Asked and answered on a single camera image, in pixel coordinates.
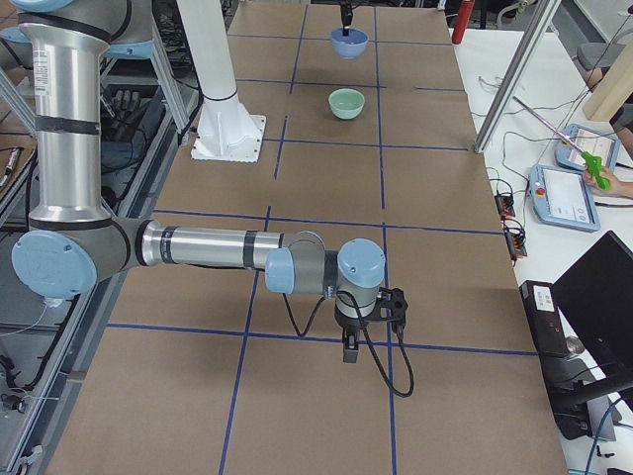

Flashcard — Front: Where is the blue bowl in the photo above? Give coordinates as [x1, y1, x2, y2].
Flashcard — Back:
[330, 28, 369, 59]

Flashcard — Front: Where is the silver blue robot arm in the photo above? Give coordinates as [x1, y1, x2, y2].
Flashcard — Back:
[12, 1, 387, 362]

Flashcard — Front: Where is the green bowl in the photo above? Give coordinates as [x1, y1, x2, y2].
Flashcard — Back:
[328, 88, 365, 120]

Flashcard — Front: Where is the person's hand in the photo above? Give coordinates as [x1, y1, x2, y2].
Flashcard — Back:
[585, 165, 625, 197]

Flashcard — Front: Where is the red bottle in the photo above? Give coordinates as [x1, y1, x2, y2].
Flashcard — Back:
[451, 0, 475, 45]

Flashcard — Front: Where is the black orange connector strip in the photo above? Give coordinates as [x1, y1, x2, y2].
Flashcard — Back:
[495, 193, 527, 263]

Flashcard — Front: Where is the black computer box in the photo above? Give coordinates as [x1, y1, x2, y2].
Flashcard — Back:
[519, 280, 570, 358]

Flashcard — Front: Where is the black monitor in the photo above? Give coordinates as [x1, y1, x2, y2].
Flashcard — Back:
[552, 231, 632, 375]

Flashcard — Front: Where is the near teach pendant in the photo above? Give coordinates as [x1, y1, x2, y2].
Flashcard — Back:
[528, 164, 600, 233]

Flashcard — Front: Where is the teach pendant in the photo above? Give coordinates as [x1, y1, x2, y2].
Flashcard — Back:
[555, 124, 621, 171]
[528, 164, 600, 233]

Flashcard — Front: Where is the green grabber tool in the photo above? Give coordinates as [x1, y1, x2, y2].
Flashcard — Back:
[512, 95, 611, 191]

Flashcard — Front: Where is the far teach pendant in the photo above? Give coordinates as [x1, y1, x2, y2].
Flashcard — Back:
[555, 124, 621, 171]

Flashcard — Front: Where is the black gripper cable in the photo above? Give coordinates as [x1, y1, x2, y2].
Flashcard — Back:
[282, 289, 415, 397]

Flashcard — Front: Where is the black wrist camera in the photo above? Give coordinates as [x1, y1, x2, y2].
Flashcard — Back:
[376, 287, 408, 333]

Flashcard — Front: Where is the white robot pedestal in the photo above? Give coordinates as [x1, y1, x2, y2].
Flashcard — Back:
[177, 0, 266, 163]

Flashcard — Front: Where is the aluminium frame post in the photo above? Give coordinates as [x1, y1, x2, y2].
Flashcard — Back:
[474, 0, 562, 153]

